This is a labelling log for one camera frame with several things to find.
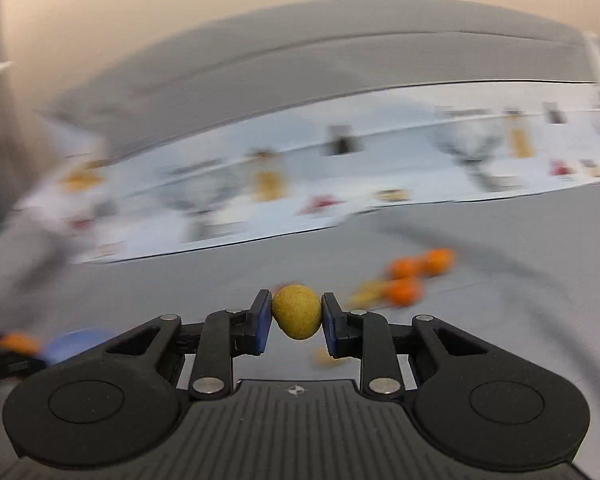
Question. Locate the orange kumquat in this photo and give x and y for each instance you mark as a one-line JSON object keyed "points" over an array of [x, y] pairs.
{"points": [[405, 268], [438, 261]]}

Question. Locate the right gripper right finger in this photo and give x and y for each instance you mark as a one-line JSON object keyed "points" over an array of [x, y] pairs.
{"points": [[365, 336]]}

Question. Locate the orange kumquat right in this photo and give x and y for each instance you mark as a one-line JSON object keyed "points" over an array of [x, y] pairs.
{"points": [[438, 261]]}

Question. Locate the blue plastic plate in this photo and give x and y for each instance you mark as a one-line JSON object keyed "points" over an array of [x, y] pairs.
{"points": [[67, 345]]}

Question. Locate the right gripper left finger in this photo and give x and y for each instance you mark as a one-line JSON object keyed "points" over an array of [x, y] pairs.
{"points": [[223, 336]]}

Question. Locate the yellow-green round fruit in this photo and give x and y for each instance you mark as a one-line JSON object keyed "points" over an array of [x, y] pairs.
{"points": [[297, 311]]}

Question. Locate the orange kumquat left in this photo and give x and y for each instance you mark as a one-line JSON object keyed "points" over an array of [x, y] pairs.
{"points": [[405, 268]]}

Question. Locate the grey bed sheet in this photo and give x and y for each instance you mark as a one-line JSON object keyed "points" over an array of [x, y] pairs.
{"points": [[526, 277]]}

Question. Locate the orange in plate front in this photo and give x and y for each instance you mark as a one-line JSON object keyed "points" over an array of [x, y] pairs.
{"points": [[404, 292]]}

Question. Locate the printed white quilt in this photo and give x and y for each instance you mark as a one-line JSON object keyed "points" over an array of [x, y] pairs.
{"points": [[313, 166]]}

